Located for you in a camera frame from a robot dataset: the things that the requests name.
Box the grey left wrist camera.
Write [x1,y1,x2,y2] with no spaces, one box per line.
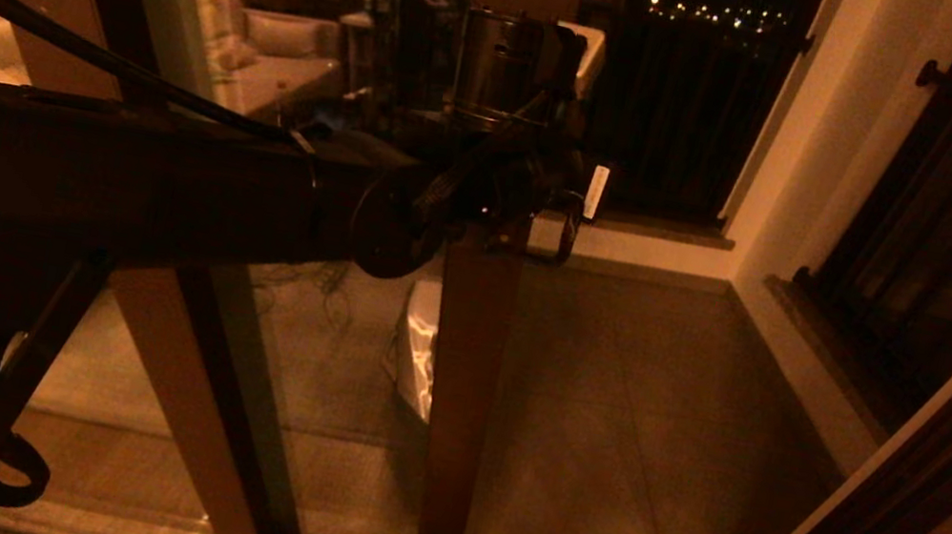
[547,20,612,107]

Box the brown framed sliding glass door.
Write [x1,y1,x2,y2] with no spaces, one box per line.
[2,0,572,534]

